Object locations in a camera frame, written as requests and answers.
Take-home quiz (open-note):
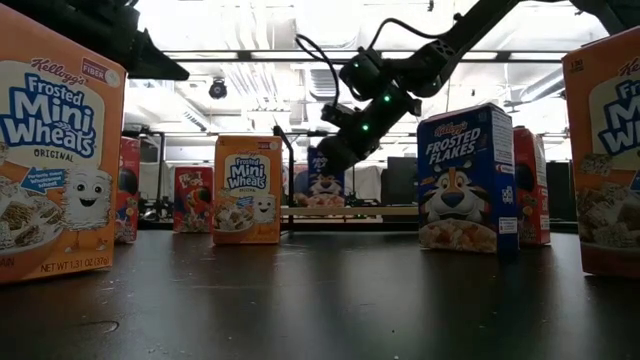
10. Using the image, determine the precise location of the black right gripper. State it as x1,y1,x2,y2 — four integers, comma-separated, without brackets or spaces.
316,94,422,174

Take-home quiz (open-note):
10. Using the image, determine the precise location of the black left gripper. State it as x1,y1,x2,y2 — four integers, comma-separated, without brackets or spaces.
64,0,190,81

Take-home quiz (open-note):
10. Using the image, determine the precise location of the orange Mini Wheats cereal box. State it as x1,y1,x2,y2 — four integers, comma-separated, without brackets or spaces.
0,3,127,285
560,24,640,279
212,134,284,246

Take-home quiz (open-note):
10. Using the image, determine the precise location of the blue Frosted Flakes cereal box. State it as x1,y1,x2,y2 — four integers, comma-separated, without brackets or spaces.
305,146,346,209
416,102,520,256

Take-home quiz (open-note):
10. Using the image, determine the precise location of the red Froot Loops cereal box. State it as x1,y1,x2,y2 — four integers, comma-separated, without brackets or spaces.
114,135,142,245
512,125,552,246
172,166,215,234

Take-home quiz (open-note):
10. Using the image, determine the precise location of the light wooden shelf board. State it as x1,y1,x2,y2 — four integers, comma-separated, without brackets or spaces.
280,206,419,218

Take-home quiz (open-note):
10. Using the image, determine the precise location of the white background cover cloth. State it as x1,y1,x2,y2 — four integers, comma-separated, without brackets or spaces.
343,164,385,202

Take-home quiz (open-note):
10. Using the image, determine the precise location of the ceiling air vent grille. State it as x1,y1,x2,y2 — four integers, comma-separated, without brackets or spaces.
308,67,346,101

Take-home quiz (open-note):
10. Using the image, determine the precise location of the black background metal stand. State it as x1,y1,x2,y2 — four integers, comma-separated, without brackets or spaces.
122,130,167,221

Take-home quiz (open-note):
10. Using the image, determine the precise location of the grey background cover cloth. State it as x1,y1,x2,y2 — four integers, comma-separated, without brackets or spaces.
138,160,175,211

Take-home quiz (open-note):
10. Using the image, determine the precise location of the black background robot equipment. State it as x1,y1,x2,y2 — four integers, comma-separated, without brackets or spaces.
138,197,174,221

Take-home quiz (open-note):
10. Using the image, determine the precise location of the black background partition panel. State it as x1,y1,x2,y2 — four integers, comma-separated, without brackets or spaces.
546,160,576,221

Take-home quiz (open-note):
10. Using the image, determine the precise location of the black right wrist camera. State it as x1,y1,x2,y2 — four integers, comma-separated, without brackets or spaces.
319,101,354,127

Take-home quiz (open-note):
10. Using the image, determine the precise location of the black metal shelf frame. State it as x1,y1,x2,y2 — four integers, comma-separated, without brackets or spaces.
272,124,357,240

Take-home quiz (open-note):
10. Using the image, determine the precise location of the black ceiling-hung camera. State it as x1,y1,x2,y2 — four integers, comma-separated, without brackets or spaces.
208,77,229,101

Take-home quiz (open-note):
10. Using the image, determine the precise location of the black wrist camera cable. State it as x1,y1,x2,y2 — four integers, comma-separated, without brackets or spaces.
293,32,343,109

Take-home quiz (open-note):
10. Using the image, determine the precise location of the black overhead frame bar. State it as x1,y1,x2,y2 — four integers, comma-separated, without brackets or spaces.
163,48,566,64

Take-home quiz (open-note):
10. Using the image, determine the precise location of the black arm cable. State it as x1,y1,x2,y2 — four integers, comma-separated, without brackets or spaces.
368,17,454,51

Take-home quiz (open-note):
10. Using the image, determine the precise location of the grey ceiling duct pipe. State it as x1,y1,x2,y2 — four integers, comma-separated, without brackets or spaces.
519,67,566,104

